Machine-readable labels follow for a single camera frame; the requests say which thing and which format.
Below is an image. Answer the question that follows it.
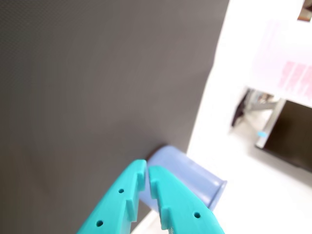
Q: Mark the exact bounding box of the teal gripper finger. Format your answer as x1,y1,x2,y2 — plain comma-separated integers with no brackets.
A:
148,165,226,234
76,159,148,234

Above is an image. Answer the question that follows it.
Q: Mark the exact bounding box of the light blue plastic pot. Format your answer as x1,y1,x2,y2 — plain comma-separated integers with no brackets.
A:
139,145,228,213

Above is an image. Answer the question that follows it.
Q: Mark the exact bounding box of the black background object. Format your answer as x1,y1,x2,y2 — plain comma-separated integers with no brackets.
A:
231,89,252,127

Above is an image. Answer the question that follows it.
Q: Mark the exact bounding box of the dark grey textured mat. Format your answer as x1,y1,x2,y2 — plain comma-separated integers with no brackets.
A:
0,0,230,234

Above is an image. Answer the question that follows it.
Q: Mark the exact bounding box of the white sheet with pink print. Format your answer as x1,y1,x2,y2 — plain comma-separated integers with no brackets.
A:
248,19,312,108

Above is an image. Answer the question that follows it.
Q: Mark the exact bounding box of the black cabinet with metal frame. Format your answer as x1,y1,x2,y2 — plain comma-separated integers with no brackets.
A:
254,98,312,174

